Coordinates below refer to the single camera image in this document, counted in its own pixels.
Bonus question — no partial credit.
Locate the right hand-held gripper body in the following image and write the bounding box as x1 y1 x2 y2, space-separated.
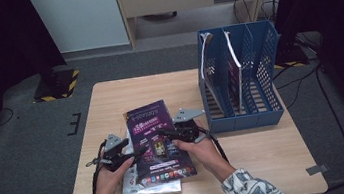
171 105 212 146

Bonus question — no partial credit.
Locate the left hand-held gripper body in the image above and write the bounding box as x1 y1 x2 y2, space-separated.
96 131 134 174

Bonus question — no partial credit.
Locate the white colourful magazine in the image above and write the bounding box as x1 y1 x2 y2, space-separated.
113 123 184 194

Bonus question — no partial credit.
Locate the blue file rack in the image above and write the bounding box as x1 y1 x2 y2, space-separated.
190 18 291 136

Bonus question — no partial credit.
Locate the black magazine with red print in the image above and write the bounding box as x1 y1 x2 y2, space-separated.
196 29 231 120

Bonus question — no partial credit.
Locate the person's left hand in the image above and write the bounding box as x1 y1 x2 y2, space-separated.
94 155 140 194

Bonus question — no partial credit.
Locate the person's right hand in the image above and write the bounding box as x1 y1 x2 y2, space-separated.
170 115 235 187

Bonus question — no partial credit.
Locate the dark flat round object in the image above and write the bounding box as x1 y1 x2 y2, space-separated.
142 10 179 23

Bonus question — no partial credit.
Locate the grey tape piece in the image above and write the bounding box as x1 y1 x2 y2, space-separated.
304 162 330 177

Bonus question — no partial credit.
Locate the white panel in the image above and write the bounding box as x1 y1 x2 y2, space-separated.
28 0 131 57

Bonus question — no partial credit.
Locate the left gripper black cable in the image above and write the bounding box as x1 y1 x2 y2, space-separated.
82 140 114 194

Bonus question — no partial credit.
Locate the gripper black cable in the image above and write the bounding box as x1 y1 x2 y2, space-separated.
197 122 231 168
82 140 114 194

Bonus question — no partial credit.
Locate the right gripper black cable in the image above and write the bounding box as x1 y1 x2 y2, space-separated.
197 122 231 168

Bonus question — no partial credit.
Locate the long black floor cable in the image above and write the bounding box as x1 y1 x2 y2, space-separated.
314 62 344 194

